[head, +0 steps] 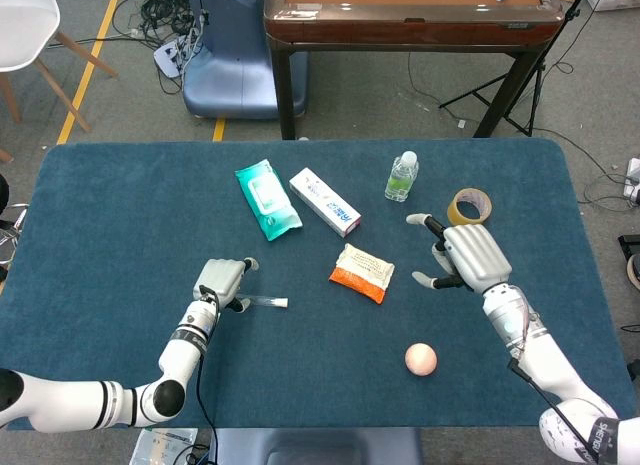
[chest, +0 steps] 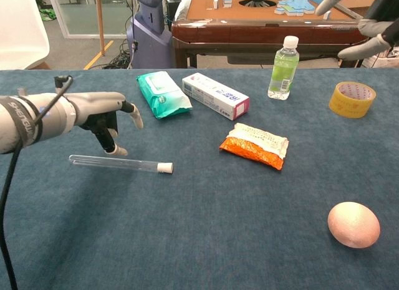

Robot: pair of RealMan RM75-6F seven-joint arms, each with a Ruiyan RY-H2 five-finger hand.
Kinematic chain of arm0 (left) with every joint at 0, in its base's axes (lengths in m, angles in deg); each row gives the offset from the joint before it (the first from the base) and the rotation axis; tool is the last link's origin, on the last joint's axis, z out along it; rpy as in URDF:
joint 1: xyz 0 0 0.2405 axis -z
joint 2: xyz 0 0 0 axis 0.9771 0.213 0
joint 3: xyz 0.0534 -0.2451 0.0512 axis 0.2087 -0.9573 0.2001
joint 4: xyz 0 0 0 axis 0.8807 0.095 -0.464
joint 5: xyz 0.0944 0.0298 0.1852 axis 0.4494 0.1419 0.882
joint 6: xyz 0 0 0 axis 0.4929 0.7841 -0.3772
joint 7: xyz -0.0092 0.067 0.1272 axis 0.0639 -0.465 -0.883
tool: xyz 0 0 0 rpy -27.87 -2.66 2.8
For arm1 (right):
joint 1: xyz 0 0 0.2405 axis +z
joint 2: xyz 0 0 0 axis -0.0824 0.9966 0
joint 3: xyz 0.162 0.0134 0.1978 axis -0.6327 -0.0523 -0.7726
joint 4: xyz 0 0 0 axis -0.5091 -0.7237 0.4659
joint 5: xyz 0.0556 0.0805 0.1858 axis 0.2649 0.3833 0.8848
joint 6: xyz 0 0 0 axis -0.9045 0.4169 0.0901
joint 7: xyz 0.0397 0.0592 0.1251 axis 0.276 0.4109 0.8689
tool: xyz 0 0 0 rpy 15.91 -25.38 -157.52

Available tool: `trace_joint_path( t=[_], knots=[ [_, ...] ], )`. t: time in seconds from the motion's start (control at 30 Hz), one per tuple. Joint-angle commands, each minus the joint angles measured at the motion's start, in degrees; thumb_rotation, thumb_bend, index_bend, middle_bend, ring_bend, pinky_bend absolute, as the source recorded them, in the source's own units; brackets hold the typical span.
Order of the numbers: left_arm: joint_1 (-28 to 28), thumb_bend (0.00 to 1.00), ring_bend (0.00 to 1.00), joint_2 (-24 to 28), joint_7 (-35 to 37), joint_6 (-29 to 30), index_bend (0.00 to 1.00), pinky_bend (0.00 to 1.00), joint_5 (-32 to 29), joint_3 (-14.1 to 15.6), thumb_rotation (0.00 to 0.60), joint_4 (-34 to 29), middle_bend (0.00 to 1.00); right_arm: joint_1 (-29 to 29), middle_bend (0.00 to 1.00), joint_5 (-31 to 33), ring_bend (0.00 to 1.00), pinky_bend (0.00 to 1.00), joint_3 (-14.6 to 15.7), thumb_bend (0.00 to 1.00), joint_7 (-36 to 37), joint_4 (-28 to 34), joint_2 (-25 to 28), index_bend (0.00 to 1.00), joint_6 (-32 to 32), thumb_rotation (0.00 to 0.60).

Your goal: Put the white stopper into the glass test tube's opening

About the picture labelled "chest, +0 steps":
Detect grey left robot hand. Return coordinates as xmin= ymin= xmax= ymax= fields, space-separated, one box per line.
xmin=65 ymin=91 xmax=145 ymax=157

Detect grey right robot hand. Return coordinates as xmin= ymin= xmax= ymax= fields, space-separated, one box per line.
xmin=314 ymin=0 xmax=399 ymax=61

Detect clear glass test tube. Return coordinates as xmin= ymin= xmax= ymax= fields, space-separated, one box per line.
xmin=69 ymin=154 xmax=160 ymax=174

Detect small white tube cap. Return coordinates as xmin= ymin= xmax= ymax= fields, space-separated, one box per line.
xmin=156 ymin=162 xmax=174 ymax=175

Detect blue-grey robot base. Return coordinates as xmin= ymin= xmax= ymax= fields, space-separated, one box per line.
xmin=126 ymin=0 xmax=176 ymax=69

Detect white printed carton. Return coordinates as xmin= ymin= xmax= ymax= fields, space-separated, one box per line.
xmin=363 ymin=46 xmax=399 ymax=69

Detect brown cardboard box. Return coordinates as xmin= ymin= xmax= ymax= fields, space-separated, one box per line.
xmin=338 ymin=0 xmax=380 ymax=20

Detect green wet wipes pack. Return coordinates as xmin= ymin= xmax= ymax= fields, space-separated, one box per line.
xmin=136 ymin=70 xmax=193 ymax=120

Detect yellow tape roll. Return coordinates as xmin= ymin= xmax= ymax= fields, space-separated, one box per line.
xmin=328 ymin=81 xmax=377 ymax=119

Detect wooden pole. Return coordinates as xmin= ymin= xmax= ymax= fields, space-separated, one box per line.
xmin=95 ymin=0 xmax=106 ymax=56

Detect glass partition door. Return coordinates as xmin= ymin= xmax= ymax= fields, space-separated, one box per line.
xmin=46 ymin=0 xmax=133 ymax=39

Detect blue mahjong tile pile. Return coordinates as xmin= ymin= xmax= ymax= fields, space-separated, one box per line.
xmin=274 ymin=0 xmax=327 ymax=16

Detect clear bottle green label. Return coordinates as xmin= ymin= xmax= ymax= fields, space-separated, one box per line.
xmin=267 ymin=35 xmax=300 ymax=100

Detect green floor item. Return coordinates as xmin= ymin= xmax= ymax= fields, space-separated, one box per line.
xmin=40 ymin=8 xmax=57 ymax=22

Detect white chair wooden legs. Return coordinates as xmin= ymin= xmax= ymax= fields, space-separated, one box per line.
xmin=0 ymin=0 xmax=50 ymax=70

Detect white toothpaste box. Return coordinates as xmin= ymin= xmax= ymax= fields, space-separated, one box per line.
xmin=181 ymin=72 xmax=250 ymax=121

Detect brown mahjong table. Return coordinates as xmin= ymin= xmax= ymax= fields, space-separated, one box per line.
xmin=170 ymin=0 xmax=375 ymax=69

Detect blue velvet tablecloth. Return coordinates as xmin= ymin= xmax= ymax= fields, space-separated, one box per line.
xmin=0 ymin=67 xmax=399 ymax=290

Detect orange white snack packet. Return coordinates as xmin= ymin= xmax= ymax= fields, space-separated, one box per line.
xmin=219 ymin=122 xmax=290 ymax=171

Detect pink egg-shaped ball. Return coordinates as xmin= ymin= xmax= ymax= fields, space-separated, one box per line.
xmin=327 ymin=201 xmax=382 ymax=249

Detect black floor cable bundle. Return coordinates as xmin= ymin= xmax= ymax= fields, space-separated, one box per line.
xmin=102 ymin=39 xmax=135 ymax=69

